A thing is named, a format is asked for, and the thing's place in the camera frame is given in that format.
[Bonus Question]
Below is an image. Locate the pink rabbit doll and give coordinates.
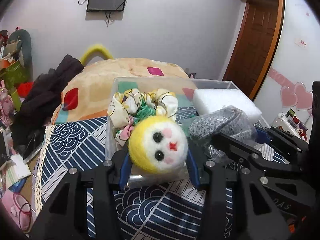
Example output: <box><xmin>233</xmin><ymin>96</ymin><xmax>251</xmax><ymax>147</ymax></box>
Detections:
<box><xmin>1</xmin><ymin>80</ymin><xmax>14</xmax><ymax>127</ymax></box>

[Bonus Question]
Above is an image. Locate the clear plastic storage box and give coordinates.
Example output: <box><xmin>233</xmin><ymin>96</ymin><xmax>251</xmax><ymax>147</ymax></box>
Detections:
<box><xmin>106</xmin><ymin>77</ymin><xmax>265</xmax><ymax>188</ymax></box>

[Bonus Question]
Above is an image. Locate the beige patchwork blanket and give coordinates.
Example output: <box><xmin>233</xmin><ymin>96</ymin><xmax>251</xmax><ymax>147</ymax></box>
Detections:
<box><xmin>50</xmin><ymin>58</ymin><xmax>188</xmax><ymax>125</ymax></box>

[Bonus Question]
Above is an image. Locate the black clothes pile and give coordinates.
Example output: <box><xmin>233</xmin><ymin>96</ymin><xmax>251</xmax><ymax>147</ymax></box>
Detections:
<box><xmin>10</xmin><ymin>55</ymin><xmax>84</xmax><ymax>150</ymax></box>

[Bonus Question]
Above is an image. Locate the grey knit item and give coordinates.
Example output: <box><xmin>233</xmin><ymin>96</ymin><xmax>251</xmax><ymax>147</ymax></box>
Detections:
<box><xmin>182</xmin><ymin>106</ymin><xmax>258</xmax><ymax>165</ymax></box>

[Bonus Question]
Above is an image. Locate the yellow curved pillow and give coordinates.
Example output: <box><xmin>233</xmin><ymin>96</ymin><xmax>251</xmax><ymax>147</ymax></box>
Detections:
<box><xmin>79</xmin><ymin>44</ymin><xmax>114</xmax><ymax>66</ymax></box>

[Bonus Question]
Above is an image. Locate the yellow white plush ball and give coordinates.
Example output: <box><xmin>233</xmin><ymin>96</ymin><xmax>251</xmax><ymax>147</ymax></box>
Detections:
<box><xmin>128</xmin><ymin>116</ymin><xmax>188</xmax><ymax>174</ymax></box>

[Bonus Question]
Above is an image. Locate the white sliding wardrobe door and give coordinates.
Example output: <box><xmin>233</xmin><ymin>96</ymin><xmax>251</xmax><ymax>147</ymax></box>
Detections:
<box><xmin>254</xmin><ymin>0</ymin><xmax>319</xmax><ymax>129</ymax></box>

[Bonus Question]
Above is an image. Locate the white foam block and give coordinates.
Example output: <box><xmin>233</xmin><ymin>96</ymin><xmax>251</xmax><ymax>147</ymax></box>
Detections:
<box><xmin>193</xmin><ymin>89</ymin><xmax>262</xmax><ymax>123</ymax></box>

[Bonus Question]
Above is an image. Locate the white device with stickers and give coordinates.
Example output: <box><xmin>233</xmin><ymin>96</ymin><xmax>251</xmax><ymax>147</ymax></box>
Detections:
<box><xmin>271</xmin><ymin>109</ymin><xmax>308</xmax><ymax>142</ymax></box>

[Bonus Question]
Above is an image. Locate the wooden wardrobe frame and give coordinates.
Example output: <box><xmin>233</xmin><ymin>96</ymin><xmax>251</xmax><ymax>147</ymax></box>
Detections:
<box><xmin>223</xmin><ymin>0</ymin><xmax>283</xmax><ymax>100</ymax></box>

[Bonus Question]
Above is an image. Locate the green cardboard box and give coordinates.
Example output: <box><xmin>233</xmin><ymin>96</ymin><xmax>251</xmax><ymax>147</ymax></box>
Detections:
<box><xmin>1</xmin><ymin>61</ymin><xmax>29</xmax><ymax>90</ymax></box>

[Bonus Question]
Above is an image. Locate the green striped cloth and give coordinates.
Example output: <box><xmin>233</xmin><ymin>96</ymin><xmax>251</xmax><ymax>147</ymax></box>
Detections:
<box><xmin>133</xmin><ymin>99</ymin><xmax>156</xmax><ymax>124</ymax></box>

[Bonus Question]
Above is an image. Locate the floral yellow scrunchie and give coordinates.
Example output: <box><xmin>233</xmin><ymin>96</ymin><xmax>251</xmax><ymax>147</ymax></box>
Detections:
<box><xmin>107</xmin><ymin>88</ymin><xmax>178</xmax><ymax>146</ymax></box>

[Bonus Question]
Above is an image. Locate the navy patterned tablecloth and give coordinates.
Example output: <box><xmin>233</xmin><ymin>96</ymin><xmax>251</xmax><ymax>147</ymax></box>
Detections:
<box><xmin>30</xmin><ymin>106</ymin><xmax>290</xmax><ymax>239</ymax></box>

